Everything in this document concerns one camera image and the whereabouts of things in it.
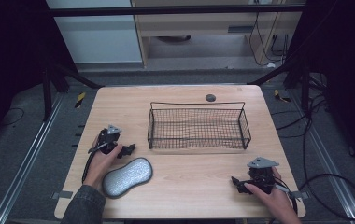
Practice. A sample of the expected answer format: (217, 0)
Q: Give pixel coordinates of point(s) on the black metal stand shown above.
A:
(305, 90)
(47, 93)

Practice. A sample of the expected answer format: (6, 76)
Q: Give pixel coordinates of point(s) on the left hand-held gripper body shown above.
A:
(107, 140)

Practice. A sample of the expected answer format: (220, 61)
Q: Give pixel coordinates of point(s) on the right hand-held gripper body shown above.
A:
(262, 175)

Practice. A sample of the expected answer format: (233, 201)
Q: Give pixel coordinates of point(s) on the white cabinet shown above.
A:
(97, 37)

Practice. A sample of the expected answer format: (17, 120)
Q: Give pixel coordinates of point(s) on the black horizontal frame bar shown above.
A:
(166, 10)

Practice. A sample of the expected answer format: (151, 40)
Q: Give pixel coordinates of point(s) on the grey tape strip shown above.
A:
(62, 195)
(300, 195)

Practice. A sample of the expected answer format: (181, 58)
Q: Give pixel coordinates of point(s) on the yellow and black tape marker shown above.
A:
(281, 96)
(79, 99)

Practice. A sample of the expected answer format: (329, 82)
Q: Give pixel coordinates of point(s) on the aluminium floor rail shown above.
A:
(331, 168)
(26, 161)

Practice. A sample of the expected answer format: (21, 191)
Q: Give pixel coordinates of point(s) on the person's left hand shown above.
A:
(100, 165)

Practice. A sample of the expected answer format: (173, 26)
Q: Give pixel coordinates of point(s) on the white plug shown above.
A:
(271, 65)

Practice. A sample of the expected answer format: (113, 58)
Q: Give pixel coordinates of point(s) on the person's right hand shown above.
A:
(275, 202)

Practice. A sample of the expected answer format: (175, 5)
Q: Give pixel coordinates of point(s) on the grey peanut-shaped scrubbing sponge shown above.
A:
(127, 177)

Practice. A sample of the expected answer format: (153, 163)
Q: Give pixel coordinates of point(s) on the dark curtain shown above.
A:
(347, 77)
(10, 62)

